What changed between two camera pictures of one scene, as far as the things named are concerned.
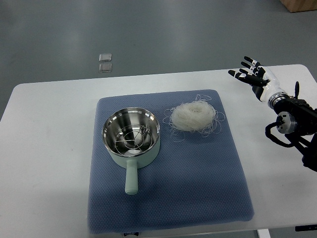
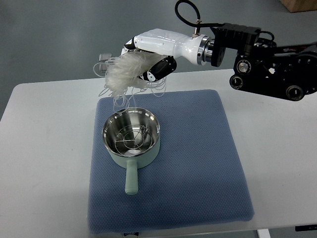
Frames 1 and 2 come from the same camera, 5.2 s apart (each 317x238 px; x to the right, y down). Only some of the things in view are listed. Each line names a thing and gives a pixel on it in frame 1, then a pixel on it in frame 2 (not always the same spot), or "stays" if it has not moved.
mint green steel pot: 132,137 stays
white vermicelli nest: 197,116 → 122,73
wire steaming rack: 133,139 stays
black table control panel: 307,227 stays
